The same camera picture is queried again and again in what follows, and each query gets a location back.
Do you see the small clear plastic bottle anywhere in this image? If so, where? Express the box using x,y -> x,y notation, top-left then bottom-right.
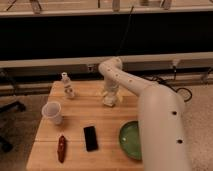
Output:
61,72 -> 75,99

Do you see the black office chair base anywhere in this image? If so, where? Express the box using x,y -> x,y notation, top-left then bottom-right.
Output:
0,69 -> 27,154

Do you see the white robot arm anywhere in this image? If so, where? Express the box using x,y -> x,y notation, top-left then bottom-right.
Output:
98,57 -> 192,171

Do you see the white plastic cup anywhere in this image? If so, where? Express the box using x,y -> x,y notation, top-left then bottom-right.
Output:
41,101 -> 62,125

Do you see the black smartphone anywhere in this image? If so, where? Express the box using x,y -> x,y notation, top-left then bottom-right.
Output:
84,126 -> 98,152

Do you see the black floor cable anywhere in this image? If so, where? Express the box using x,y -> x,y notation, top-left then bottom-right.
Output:
139,75 -> 193,103

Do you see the red-brown snack bar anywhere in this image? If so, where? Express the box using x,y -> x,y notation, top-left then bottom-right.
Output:
57,136 -> 66,163

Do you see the green ceramic bowl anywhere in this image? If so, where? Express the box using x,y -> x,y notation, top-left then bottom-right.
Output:
119,121 -> 142,161

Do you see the black hanging cable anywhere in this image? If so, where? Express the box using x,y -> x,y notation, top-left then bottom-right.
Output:
115,5 -> 135,58

